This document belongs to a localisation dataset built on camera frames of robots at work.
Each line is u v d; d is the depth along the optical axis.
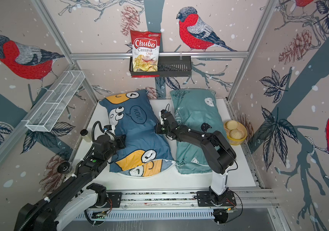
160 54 0.88
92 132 0.60
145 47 0.83
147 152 0.81
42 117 0.70
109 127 0.73
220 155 0.48
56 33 0.81
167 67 1.07
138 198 0.76
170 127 0.71
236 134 0.92
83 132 0.89
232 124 0.96
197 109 0.95
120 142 0.73
